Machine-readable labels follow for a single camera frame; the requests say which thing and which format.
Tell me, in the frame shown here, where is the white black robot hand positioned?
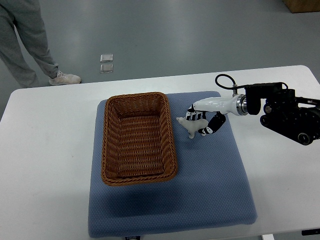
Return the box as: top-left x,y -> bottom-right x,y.
185,94 -> 248,136

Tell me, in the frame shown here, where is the white toy bear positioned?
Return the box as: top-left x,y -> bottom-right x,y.
176,117 -> 208,139

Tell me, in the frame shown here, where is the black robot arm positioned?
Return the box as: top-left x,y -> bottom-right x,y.
244,82 -> 320,146

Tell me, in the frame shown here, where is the brown wicker basket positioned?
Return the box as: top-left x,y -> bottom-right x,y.
101,92 -> 178,187

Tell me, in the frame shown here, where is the blue quilted mat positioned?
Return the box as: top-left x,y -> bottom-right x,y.
88,91 -> 257,238

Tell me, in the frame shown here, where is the wooden box corner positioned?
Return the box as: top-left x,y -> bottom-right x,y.
283,0 -> 320,14

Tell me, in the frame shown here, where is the upper metal floor plate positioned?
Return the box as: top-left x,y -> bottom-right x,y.
100,53 -> 114,63

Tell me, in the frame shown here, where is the white sneaker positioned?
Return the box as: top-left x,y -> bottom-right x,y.
49,70 -> 82,86

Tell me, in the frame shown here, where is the person in grey trousers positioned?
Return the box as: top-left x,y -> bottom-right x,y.
0,0 -> 59,88

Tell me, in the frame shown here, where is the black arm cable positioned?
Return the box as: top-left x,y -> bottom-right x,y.
214,73 -> 247,97

